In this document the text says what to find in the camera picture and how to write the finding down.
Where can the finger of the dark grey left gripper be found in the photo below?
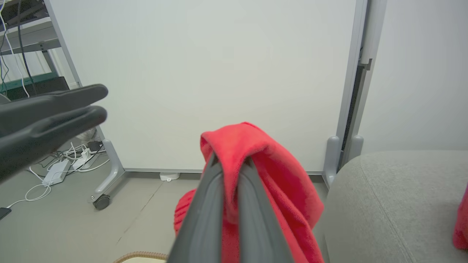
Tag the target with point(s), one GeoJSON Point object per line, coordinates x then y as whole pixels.
{"type": "Point", "coordinates": [44, 140]}
{"type": "Point", "coordinates": [44, 106]}

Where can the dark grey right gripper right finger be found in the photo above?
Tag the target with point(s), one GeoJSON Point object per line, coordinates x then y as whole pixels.
{"type": "Point", "coordinates": [257, 233]}

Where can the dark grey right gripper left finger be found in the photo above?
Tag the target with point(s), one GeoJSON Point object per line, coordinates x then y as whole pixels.
{"type": "Point", "coordinates": [203, 226]}

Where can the grey upholstered seat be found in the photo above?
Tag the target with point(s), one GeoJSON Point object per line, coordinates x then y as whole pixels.
{"type": "Point", "coordinates": [395, 212]}

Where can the white rectangular adapter box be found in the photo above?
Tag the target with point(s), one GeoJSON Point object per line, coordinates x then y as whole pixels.
{"type": "Point", "coordinates": [56, 172]}

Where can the white power strip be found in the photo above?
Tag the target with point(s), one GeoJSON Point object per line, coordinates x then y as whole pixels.
{"type": "Point", "coordinates": [85, 157]}

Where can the black power adapter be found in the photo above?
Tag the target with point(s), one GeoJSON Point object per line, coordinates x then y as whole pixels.
{"type": "Point", "coordinates": [94, 146]}

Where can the small white plastic box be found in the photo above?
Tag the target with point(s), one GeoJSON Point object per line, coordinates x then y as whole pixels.
{"type": "Point", "coordinates": [169, 176]}

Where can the beige perforated laundry basket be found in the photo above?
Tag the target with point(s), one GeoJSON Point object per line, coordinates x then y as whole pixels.
{"type": "Point", "coordinates": [140, 256]}

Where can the grey metal desk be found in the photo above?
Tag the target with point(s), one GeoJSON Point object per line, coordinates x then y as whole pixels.
{"type": "Point", "coordinates": [29, 38]}

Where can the flat black device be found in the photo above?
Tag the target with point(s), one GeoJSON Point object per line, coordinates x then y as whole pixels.
{"type": "Point", "coordinates": [3, 212]}

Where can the dark grey caster wheel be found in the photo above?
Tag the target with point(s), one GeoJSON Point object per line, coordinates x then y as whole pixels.
{"type": "Point", "coordinates": [101, 202]}

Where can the white partition board on casters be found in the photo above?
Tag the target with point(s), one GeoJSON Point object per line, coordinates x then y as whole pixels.
{"type": "Point", "coordinates": [204, 73]}
{"type": "Point", "coordinates": [373, 29]}

